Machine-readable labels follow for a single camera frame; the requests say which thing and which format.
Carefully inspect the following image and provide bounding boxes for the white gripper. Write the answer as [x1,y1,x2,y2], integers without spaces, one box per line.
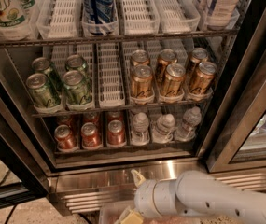
[114,169,146,224]

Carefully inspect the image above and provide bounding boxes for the red coke can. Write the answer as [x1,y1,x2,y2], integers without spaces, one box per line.
[107,111,124,122]
[81,122,102,149]
[54,125,78,152]
[107,119,125,147]
[83,112,100,127]
[56,115,76,130]

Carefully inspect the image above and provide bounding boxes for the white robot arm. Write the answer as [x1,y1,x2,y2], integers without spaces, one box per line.
[115,170,266,224]

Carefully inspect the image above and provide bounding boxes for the empty white tray middle shelf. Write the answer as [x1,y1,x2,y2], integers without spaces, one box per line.
[97,43,125,108]

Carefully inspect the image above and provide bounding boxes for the gold can front left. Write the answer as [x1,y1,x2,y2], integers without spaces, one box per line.
[131,64,153,99]

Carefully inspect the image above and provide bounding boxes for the gold can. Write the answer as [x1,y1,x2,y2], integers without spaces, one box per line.
[130,49,150,66]
[131,64,153,99]
[160,63,186,97]
[185,48,209,82]
[155,49,177,83]
[189,62,217,95]

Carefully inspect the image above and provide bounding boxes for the gold can front middle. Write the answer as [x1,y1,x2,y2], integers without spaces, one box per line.
[160,63,186,97]

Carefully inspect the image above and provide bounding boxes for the green can front right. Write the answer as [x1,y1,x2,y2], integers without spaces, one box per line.
[63,70,91,105]

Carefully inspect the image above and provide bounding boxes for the green can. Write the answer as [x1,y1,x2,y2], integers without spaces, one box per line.
[63,70,91,105]
[26,73,61,108]
[32,57,63,93]
[64,54,90,78]

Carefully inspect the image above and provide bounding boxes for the gold can front right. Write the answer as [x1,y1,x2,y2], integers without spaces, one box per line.
[189,62,217,95]

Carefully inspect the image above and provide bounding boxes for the right glass fridge door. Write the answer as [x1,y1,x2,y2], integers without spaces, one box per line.
[204,0,266,173]

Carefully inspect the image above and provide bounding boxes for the gold can rear left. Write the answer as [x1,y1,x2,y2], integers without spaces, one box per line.
[130,49,150,66]

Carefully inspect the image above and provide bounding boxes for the gold can rear middle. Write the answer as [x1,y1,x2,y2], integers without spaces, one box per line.
[155,49,177,83]

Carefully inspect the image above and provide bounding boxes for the left open fridge door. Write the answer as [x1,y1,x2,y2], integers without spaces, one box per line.
[0,54,51,213]

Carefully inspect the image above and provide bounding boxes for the green can front left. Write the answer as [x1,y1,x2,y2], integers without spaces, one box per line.
[26,73,61,108]

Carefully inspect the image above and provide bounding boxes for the green can rear right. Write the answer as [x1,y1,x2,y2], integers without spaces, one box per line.
[64,54,90,78]

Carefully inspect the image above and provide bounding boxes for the gold can rear right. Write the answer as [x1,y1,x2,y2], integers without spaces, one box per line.
[185,48,209,82]

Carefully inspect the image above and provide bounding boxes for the green can rear left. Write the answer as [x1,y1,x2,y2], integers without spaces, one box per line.
[32,57,63,93]

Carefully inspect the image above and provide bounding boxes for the water bottle left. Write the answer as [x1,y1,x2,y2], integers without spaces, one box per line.
[132,112,149,146]

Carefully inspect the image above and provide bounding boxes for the water bottle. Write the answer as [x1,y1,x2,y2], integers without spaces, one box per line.
[152,114,175,144]
[175,106,202,142]
[132,112,149,146]

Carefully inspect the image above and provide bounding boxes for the clear plastic container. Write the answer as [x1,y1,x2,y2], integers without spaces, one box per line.
[98,200,201,224]

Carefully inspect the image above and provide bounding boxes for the water bottle middle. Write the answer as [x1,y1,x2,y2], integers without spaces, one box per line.
[152,114,175,144]

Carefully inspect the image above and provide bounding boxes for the water bottle right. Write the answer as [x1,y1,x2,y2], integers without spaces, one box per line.
[175,106,202,142]

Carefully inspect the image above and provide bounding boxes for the empty white tray top middle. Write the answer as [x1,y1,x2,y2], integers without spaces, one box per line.
[120,0,160,35]

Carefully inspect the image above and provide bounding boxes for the empty white tray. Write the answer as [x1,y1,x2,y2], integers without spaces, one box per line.
[154,0,201,34]
[120,0,160,35]
[36,0,82,39]

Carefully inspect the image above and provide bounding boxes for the empty white tray top right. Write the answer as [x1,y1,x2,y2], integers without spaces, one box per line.
[154,0,201,34]

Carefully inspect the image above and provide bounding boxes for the blue pepsi bottle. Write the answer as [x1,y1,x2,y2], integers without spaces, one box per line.
[82,0,118,37]

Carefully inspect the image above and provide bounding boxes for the empty white tray top left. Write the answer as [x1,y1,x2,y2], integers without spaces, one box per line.
[36,0,82,39]

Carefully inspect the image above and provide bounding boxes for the white label bottle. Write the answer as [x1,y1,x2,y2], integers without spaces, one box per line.
[205,0,239,30]

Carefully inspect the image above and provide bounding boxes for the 7up bottle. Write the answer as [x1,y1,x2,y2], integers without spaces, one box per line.
[0,0,28,41]

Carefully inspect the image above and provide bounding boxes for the black cable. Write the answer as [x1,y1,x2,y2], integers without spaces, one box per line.
[3,203,19,224]

